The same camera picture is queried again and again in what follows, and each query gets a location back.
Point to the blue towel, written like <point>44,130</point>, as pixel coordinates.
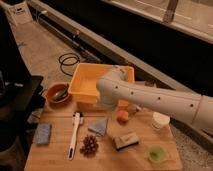
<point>99,127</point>

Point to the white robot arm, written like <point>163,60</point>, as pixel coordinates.
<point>190,108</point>

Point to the white plastic cup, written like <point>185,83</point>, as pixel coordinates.
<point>159,120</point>

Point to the green plastic cup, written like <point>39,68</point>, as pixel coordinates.
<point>156,154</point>

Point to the yellow plastic tub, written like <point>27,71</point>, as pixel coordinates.
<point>83,84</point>

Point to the small clear bottle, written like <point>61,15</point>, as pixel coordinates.
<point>132,109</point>

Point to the orange fruit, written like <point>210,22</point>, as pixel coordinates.
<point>122,116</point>

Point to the white dish brush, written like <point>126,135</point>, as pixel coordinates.
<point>78,120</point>

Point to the green item in bowl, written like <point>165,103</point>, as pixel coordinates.
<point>60,95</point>

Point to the orange bowl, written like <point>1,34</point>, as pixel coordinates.
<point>55,88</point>

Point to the purple grape bunch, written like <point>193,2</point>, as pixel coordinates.
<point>90,146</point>

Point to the blue sponge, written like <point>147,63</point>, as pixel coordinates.
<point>43,134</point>

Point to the white cardboard box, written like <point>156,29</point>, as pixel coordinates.
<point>18,14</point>

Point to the brown block with handle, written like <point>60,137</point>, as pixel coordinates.
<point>126,140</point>

